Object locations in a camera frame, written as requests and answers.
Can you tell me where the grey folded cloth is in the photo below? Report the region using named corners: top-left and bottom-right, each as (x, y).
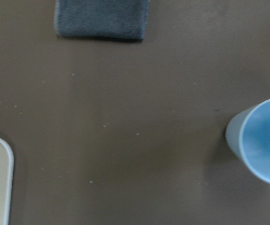
top-left (54, 0), bottom-right (150, 40)

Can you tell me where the blue plastic cup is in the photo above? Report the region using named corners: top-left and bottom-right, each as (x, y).
top-left (225, 99), bottom-right (270, 184)

